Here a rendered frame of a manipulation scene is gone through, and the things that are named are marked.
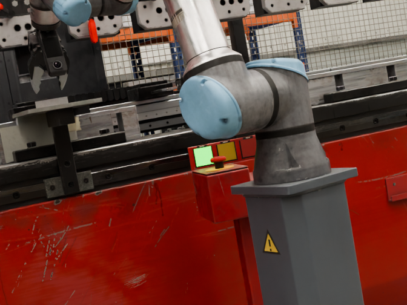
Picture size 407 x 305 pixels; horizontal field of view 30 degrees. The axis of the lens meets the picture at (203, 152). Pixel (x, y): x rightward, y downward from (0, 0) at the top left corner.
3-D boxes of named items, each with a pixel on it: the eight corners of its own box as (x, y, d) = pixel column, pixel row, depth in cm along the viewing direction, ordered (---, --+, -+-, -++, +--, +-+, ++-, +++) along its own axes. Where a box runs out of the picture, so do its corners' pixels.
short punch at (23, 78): (20, 83, 204) (14, 48, 203) (19, 83, 205) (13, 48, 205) (57, 77, 207) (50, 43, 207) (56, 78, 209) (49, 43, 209)
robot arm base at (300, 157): (347, 169, 146) (339, 118, 145) (288, 184, 138) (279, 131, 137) (296, 170, 158) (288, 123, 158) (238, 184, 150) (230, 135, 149)
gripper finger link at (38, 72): (33, 83, 201) (40, 53, 196) (39, 96, 197) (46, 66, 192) (21, 82, 199) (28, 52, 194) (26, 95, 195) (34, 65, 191)
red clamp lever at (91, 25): (92, 43, 203) (86, 6, 203) (89, 45, 207) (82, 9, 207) (99, 42, 204) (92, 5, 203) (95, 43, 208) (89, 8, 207)
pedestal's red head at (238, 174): (214, 224, 179) (201, 149, 177) (198, 216, 194) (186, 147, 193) (293, 207, 183) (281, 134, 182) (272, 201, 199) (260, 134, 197)
